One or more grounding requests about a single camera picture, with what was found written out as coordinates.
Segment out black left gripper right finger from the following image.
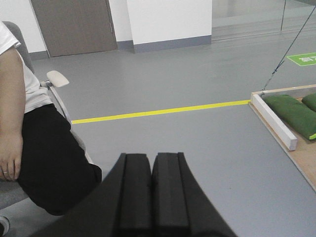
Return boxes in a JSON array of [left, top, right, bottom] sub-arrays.
[[152, 153, 236, 237]]

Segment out yellow floor tape line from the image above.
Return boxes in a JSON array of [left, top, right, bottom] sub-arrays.
[[71, 100, 250, 124]]

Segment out thin dark guy rope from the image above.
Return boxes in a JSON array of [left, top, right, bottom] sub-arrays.
[[260, 4, 316, 97]]

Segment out seated person's hand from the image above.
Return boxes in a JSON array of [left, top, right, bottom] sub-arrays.
[[0, 132, 23, 181]]

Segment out brown wooden room door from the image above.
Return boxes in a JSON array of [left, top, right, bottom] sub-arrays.
[[31, 0, 118, 57]]

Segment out door platform wooden base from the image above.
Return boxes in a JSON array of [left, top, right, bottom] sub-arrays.
[[249, 84, 316, 190]]

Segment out green sandbag right of pair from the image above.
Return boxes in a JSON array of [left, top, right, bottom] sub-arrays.
[[302, 93, 316, 112]]

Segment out green sandbag left of pair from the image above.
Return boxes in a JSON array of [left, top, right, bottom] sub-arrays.
[[263, 95, 316, 140]]

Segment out green floor sign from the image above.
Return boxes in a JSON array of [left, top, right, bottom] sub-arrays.
[[287, 52, 316, 66]]

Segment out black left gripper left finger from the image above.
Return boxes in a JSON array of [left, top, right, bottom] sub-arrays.
[[33, 153, 152, 237]]

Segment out green sandbag of pair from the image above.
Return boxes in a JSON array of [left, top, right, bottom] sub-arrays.
[[263, 95, 316, 140], [302, 93, 316, 112]]

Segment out seated person black trousers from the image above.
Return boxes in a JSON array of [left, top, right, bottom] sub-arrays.
[[0, 21, 103, 217]]

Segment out white pillar grey skirting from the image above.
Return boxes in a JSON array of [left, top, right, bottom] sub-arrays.
[[127, 0, 212, 53]]

